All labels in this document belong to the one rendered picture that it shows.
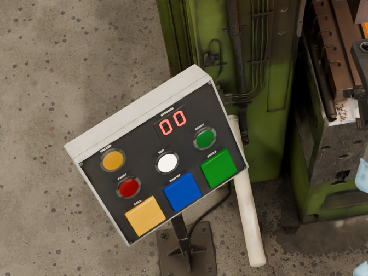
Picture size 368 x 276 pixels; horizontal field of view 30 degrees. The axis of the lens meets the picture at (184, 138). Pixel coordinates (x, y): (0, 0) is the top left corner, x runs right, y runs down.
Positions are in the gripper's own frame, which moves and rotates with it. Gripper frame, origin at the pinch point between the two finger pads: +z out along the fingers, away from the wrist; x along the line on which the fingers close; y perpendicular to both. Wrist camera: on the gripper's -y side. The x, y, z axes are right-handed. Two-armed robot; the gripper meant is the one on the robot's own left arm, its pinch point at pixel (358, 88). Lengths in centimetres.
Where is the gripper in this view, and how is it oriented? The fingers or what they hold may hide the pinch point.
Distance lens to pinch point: 141.4
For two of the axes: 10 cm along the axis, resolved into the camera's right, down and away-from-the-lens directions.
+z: 0.1, -0.6, 10.0
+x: 9.9, -1.7, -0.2
